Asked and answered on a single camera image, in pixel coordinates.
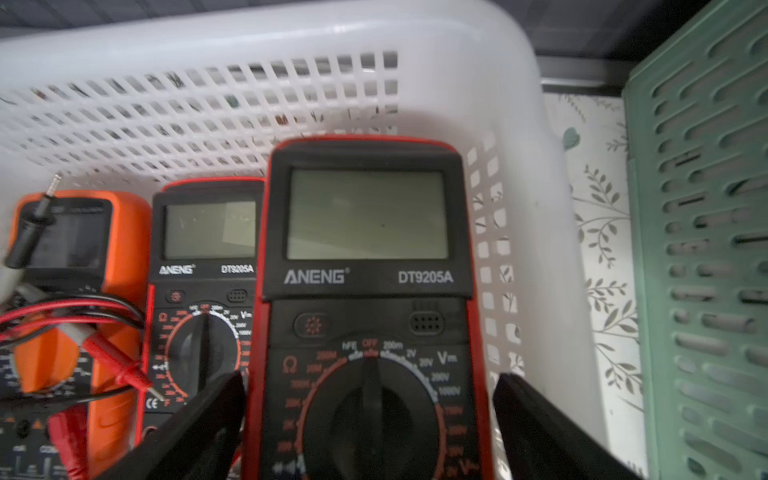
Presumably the white plastic perforated basket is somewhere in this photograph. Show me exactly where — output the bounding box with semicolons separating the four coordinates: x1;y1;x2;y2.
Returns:
1;1;607;442

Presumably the green desk file organizer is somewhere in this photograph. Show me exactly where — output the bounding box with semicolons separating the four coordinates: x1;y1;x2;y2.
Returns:
623;1;767;479

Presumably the orange multimeter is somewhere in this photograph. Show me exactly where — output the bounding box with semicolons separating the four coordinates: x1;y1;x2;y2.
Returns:
1;177;151;479

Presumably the red multimeter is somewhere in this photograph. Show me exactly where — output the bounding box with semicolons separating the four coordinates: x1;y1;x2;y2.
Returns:
135;176;265;442
242;135;493;479

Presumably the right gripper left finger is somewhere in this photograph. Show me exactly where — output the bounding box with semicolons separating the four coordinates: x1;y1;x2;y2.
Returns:
99;371;246;480

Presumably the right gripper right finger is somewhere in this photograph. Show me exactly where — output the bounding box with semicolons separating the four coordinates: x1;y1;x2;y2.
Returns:
492;373;638;480

